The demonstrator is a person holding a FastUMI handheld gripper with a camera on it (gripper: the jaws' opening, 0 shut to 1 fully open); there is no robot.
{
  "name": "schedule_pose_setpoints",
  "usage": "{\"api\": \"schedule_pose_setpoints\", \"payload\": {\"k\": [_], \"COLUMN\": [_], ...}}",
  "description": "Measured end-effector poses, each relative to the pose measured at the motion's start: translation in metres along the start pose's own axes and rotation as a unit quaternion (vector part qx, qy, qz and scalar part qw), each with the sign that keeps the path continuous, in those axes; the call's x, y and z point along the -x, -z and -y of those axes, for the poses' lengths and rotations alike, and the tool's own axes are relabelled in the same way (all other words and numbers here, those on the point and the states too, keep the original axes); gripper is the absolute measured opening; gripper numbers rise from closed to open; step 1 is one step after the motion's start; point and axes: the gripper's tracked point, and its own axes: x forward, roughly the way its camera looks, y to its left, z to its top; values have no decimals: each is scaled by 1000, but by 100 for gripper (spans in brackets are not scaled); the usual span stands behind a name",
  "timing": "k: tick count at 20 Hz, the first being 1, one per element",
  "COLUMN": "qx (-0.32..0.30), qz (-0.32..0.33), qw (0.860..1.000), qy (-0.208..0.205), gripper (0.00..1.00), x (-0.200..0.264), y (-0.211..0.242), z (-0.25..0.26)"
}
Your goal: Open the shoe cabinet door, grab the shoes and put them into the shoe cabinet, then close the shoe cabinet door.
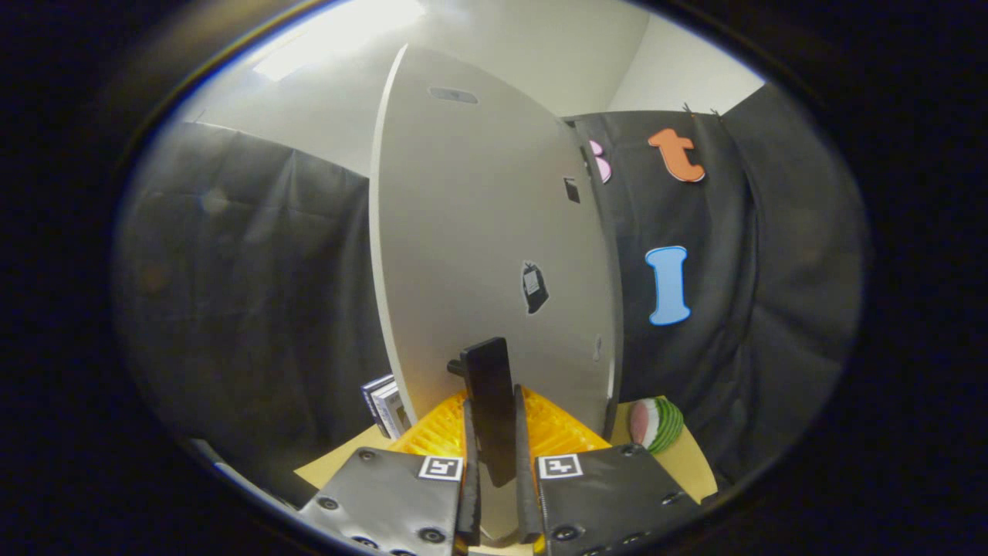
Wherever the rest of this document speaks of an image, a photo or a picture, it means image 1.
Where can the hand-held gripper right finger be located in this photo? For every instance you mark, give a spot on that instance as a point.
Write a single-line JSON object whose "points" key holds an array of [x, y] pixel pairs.
{"points": [[525, 479]]}

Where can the black backdrop cloth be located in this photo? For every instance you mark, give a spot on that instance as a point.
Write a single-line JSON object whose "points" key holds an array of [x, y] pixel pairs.
{"points": [[231, 270]]}

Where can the watermelon slice toy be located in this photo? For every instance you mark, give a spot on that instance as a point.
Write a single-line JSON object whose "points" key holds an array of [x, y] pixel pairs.
{"points": [[658, 423]]}

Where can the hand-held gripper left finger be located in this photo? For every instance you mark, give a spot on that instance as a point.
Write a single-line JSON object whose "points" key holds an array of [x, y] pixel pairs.
{"points": [[472, 479]]}

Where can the grey shoe cabinet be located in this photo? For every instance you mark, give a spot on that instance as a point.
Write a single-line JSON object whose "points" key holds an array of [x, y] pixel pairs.
{"points": [[615, 340]]}

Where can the blue-grey cover book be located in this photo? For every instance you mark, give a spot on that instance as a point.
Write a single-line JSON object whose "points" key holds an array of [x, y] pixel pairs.
{"points": [[398, 411], [371, 401]]}

